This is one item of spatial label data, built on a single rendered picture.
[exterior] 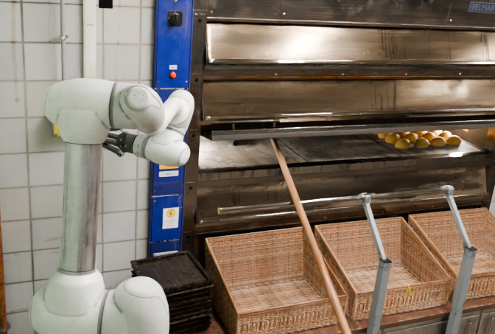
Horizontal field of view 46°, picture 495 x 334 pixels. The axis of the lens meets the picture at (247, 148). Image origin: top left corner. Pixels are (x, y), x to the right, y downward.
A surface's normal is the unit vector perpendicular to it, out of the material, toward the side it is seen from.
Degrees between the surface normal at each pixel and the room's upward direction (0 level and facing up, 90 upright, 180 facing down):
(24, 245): 90
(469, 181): 70
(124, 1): 90
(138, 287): 6
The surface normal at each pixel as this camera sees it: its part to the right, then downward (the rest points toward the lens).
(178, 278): 0.08, -0.94
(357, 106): 0.37, -0.01
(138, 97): 0.19, -0.21
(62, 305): -0.09, 0.03
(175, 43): 0.37, 0.33
